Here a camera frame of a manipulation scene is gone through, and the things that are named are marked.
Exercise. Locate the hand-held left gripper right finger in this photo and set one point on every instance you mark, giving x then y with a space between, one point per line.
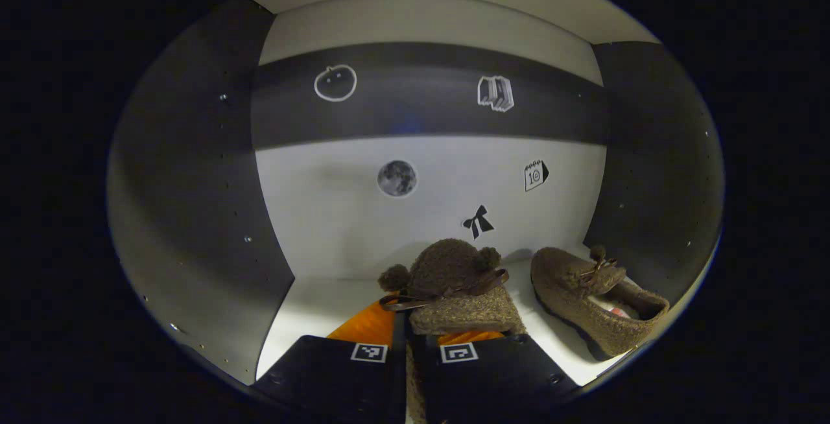
506 372

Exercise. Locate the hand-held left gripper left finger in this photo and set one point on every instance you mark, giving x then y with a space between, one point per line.
337 372

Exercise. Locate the white and grey shoe cabinet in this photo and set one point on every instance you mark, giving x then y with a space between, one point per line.
337 216

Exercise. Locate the brown fuzzy shoe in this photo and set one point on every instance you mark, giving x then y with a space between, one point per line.
570 294
454 268

